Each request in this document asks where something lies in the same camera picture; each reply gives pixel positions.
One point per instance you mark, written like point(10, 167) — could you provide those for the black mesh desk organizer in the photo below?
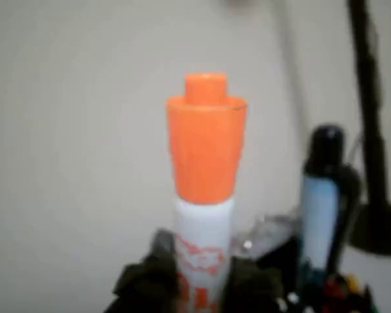
point(280, 261)

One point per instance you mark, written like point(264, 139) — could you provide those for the white marker orange cap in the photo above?
point(203, 146)

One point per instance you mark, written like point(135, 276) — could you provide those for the blue marker black cap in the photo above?
point(321, 208)

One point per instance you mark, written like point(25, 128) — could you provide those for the small red tipped item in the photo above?
point(345, 290)

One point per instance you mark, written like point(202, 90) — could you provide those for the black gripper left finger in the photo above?
point(146, 280)

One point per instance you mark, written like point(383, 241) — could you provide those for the clear printed plastic package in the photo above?
point(267, 233)

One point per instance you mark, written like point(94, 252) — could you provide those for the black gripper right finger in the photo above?
point(251, 287)

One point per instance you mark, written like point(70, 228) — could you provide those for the black stand pole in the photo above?
point(371, 114)

